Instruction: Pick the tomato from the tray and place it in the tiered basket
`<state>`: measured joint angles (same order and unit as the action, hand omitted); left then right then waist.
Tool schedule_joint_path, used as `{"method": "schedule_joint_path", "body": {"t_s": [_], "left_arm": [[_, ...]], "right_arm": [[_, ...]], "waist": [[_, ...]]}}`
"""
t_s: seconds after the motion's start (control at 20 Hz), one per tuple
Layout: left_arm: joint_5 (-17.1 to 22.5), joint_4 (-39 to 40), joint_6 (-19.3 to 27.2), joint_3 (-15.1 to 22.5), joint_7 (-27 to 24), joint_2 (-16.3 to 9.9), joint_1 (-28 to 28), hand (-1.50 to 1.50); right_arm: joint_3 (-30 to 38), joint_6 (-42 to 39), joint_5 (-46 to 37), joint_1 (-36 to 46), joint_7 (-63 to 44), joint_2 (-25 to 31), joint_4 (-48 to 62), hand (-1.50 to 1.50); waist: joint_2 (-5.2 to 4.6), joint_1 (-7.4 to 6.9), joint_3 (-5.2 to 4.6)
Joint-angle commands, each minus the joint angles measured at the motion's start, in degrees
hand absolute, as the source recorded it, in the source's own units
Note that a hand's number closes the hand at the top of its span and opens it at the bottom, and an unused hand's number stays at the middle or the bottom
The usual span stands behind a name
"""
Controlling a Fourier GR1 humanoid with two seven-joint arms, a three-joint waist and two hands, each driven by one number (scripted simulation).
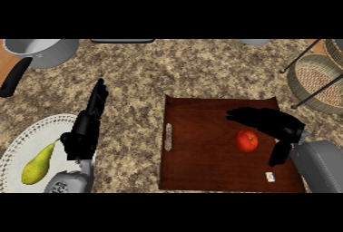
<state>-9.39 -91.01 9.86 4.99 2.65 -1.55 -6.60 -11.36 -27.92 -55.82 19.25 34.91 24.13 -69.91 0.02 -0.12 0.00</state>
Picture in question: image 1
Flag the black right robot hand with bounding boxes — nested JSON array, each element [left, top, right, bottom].
[[225, 106, 308, 168]]

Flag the white patterned plate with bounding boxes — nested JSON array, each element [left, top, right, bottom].
[[0, 113, 98, 194]]

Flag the dark grey flat object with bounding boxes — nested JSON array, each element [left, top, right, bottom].
[[89, 38, 157, 44]]

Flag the green pear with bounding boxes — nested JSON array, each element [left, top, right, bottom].
[[21, 138, 62, 186]]

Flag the wicker tiered basket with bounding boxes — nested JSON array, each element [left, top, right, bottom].
[[278, 38, 343, 115]]

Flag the grey pot with black handle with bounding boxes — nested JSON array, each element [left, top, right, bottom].
[[0, 38, 80, 98]]

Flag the brown wooden tray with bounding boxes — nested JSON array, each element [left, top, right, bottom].
[[158, 94, 308, 194]]

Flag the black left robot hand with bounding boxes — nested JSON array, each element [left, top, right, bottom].
[[59, 78, 110, 161]]

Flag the red tomato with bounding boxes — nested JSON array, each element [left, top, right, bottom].
[[235, 129, 260, 153]]

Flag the pale grey round object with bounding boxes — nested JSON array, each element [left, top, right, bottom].
[[237, 38, 274, 47]]

